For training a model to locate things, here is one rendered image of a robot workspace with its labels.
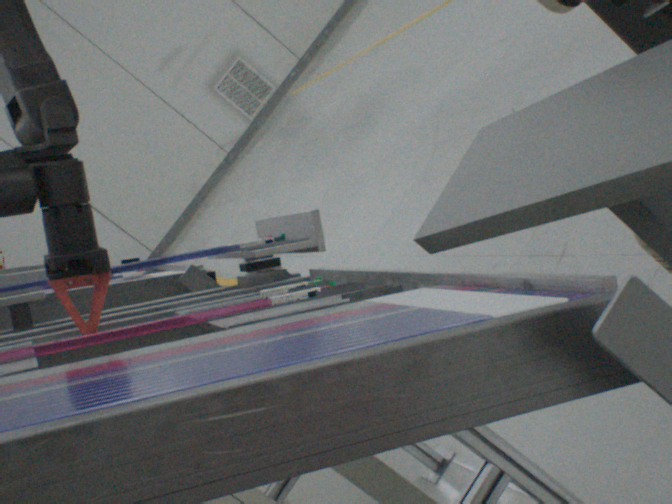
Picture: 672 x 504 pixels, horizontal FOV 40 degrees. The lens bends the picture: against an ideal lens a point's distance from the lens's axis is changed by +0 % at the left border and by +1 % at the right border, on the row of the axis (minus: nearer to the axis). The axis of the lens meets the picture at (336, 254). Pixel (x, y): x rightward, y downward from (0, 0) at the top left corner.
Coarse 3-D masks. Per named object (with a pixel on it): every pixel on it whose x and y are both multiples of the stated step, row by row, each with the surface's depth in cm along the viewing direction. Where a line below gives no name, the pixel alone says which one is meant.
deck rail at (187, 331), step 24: (240, 288) 124; (264, 288) 123; (144, 312) 118; (0, 336) 113; (24, 336) 113; (144, 336) 118; (168, 336) 119; (192, 336) 120; (48, 360) 114; (72, 360) 115
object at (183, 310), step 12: (216, 300) 112; (228, 300) 112; (240, 300) 113; (252, 300) 113; (156, 312) 110; (168, 312) 110; (180, 312) 110; (192, 312) 111; (108, 324) 107; (120, 324) 108; (132, 324) 108; (36, 336) 105; (48, 336) 105; (60, 336) 106; (72, 336) 106; (0, 348) 103; (12, 348) 104
